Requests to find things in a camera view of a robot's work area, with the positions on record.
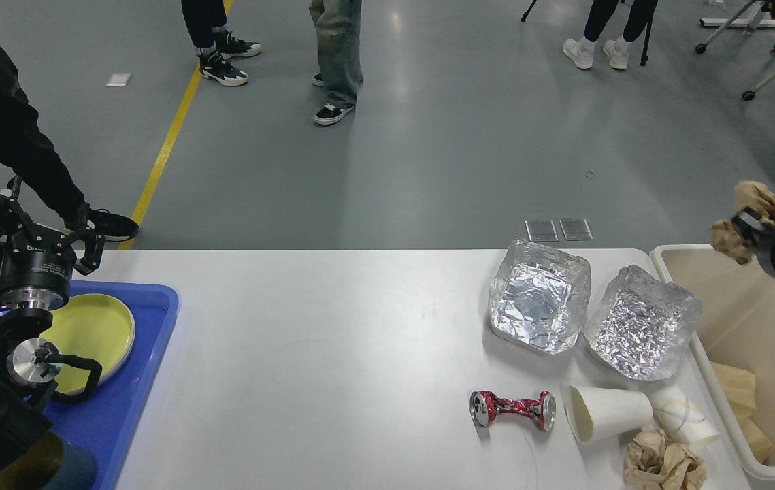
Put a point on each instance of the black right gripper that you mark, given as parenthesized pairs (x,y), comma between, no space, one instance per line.
(759,237)

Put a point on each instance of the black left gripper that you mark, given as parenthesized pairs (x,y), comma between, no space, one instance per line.
(36,277)

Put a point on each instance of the brown paper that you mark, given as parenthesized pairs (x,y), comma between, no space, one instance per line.
(725,237)

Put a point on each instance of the yellow plate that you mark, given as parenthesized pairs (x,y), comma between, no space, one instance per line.
(74,329)

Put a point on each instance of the teal mug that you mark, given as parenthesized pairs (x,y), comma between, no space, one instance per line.
(51,463)

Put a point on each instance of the crumpled paper under arm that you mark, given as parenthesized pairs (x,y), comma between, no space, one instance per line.
(653,461)

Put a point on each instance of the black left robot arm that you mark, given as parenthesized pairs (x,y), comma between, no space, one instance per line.
(33,372)

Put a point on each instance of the wheeled chair base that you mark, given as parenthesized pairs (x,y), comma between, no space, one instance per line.
(748,30)

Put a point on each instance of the beige plastic bin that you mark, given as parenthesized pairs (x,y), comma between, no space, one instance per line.
(737,330)

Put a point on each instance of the silver floor plate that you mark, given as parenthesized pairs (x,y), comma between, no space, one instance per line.
(576,229)
(542,231)

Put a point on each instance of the blue plastic tray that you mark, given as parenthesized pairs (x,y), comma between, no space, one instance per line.
(105,424)

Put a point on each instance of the crushed white paper cup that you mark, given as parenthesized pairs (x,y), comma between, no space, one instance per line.
(679,416)

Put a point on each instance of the silver foil bag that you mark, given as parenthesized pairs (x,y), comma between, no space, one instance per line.
(539,296)

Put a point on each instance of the person with black green sneakers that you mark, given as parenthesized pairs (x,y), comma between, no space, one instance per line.
(215,45)

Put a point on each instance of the crushed red can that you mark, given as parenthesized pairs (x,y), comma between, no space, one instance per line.
(485,407)

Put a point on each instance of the person in grey jeans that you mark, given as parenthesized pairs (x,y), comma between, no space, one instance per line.
(338,31)

